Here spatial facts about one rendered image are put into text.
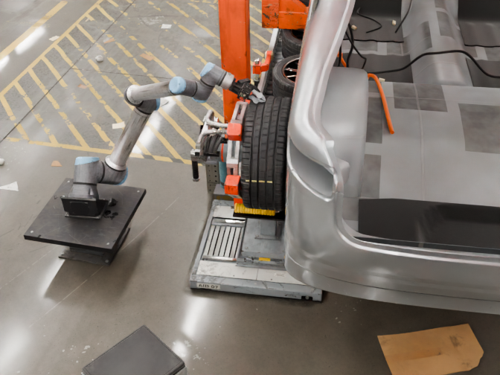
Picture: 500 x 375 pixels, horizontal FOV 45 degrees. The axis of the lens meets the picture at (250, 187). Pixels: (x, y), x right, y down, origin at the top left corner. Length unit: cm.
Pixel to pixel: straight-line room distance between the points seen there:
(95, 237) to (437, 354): 216
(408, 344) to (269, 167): 132
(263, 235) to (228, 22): 133
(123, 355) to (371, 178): 157
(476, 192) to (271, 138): 109
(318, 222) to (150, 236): 202
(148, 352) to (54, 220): 129
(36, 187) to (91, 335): 158
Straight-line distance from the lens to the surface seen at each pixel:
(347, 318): 376
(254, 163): 320
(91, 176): 399
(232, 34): 370
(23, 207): 478
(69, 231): 400
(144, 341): 326
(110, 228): 396
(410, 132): 345
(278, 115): 327
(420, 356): 367
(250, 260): 383
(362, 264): 256
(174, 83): 326
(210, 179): 450
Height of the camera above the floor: 293
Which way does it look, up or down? 39 degrees down
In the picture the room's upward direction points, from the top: 1 degrees counter-clockwise
